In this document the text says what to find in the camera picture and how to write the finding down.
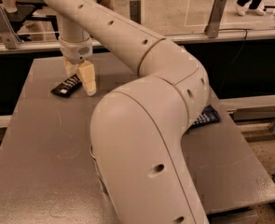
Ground person with white shoes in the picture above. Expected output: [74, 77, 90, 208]
[235, 0, 266, 16]

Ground black cable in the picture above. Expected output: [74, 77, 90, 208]
[217, 28, 249, 89]

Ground middle metal bracket post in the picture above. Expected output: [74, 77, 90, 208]
[130, 0, 141, 24]

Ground metal rail barrier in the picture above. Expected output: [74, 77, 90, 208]
[0, 28, 275, 54]

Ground silver redbull can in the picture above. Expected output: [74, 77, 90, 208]
[89, 145, 108, 195]

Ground metal bracket post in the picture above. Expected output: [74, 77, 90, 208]
[130, 0, 141, 24]
[0, 5, 21, 49]
[204, 0, 227, 38]

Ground left metal bracket post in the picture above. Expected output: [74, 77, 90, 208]
[0, 5, 21, 49]

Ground right metal bracket post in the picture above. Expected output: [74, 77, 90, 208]
[204, 0, 227, 38]

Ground black rxbar chocolate wrapper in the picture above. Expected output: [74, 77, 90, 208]
[51, 75, 82, 97]

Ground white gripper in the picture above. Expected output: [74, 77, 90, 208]
[59, 38, 97, 96]

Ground blue rxbar wrapper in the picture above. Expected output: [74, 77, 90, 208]
[190, 105, 221, 129]

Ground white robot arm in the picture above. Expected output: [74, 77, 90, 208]
[44, 0, 210, 224]

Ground black bench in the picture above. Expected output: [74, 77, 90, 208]
[6, 0, 59, 38]

